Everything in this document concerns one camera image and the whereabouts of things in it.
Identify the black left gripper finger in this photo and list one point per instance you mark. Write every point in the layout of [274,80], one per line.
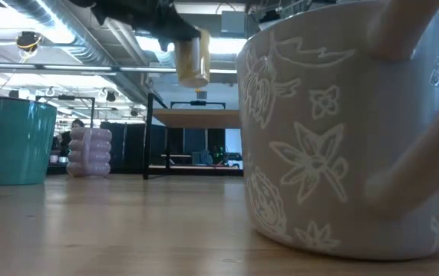
[177,32]

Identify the yellow mug white inside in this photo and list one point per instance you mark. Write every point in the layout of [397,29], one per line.
[192,65]

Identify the purple ribbed mug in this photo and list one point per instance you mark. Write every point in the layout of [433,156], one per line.
[89,153]

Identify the grey floral mug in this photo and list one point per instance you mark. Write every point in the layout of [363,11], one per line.
[319,153]

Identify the grey ceiling box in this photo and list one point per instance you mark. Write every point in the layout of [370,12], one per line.
[233,23]

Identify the wooden shelf black legs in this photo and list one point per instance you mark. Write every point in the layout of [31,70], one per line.
[196,118]

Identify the person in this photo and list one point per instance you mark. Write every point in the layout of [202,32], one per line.
[76,123]

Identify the silver ventilation duct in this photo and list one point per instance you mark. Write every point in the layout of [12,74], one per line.
[89,46]

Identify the black ceiling camera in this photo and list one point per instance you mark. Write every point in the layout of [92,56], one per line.
[28,40]

